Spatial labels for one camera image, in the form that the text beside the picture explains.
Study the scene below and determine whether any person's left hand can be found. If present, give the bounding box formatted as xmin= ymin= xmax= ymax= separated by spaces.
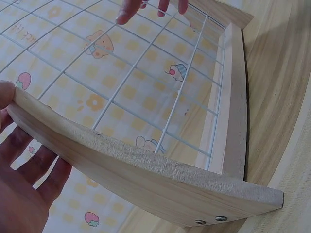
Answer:
xmin=0 ymin=80 xmax=73 ymax=233

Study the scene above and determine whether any wooden frame with wire grid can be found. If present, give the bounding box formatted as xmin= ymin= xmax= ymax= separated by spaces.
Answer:
xmin=0 ymin=0 xmax=285 ymax=229

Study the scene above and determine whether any person's right hand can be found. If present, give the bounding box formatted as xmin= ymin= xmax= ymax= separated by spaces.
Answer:
xmin=116 ymin=0 xmax=190 ymax=26

